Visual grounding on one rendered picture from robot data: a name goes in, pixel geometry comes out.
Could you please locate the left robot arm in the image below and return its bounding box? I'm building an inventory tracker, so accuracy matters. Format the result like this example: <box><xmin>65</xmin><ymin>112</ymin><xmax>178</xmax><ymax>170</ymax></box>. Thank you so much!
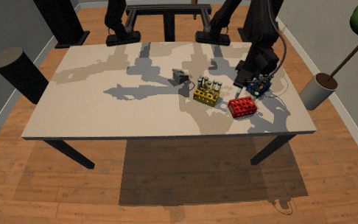
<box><xmin>197</xmin><ymin>0</ymin><xmax>279</xmax><ymax>75</ymax></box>

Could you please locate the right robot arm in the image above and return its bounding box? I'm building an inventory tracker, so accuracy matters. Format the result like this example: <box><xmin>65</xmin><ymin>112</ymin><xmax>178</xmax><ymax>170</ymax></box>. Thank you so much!
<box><xmin>105</xmin><ymin>0</ymin><xmax>139</xmax><ymax>43</ymax></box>

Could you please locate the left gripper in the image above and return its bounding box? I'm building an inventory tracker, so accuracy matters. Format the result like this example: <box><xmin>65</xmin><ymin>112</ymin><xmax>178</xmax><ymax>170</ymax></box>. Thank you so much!
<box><xmin>235</xmin><ymin>57</ymin><xmax>261</xmax><ymax>85</ymax></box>

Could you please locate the red tube rack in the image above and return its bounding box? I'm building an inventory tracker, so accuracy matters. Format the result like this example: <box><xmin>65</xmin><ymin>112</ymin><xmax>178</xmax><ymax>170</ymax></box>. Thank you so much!
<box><xmin>228</xmin><ymin>97</ymin><xmax>258</xmax><ymax>118</ymax></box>

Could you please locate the blue tube rack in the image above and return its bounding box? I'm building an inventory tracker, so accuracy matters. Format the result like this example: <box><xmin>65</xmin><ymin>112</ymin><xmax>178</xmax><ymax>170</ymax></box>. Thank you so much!
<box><xmin>246</xmin><ymin>82</ymin><xmax>272</xmax><ymax>96</ymax></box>

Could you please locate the yellow tube rack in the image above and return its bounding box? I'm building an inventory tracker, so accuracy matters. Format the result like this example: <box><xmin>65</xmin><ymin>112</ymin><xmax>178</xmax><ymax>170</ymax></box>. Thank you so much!
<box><xmin>193</xmin><ymin>85</ymin><xmax>220</xmax><ymax>107</ymax></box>

